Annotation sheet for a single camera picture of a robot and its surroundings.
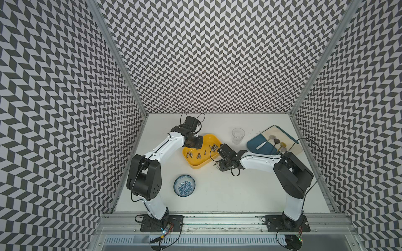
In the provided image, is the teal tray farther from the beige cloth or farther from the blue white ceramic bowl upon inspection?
the blue white ceramic bowl

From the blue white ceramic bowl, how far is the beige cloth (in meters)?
0.57

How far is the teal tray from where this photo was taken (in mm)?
986

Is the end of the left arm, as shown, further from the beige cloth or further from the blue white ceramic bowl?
the beige cloth

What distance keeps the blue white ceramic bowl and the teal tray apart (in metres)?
0.43

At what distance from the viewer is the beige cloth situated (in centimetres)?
98

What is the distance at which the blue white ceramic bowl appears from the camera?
817 millimetres

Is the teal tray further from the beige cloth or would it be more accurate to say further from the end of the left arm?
the end of the left arm

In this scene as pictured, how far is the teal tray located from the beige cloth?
2 centimetres
